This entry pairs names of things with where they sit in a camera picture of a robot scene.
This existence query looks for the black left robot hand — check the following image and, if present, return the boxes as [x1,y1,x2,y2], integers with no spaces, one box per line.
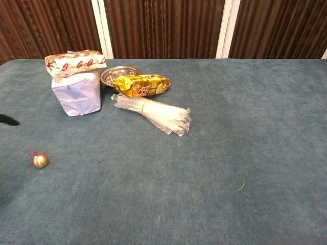
[0,114,20,127]

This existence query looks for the golden bell with red string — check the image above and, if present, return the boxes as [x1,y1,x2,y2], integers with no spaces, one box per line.
[26,150,50,169]

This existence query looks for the white paper wrapped package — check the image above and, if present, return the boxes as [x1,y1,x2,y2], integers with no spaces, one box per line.
[51,70,102,117]

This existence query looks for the beige packet with red print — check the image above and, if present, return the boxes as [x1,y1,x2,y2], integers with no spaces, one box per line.
[44,50,107,78]

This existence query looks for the stainless steel bowl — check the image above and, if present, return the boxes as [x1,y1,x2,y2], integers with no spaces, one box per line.
[100,65,143,93]

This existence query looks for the yellow snack packet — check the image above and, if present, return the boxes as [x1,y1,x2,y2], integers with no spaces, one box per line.
[111,74,171,99]

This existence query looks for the bundle of clear plastic bags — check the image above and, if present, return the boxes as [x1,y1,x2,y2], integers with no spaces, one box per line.
[110,93,192,137]

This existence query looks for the blue-green tablecloth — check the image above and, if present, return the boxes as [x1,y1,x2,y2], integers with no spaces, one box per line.
[0,58,327,245]

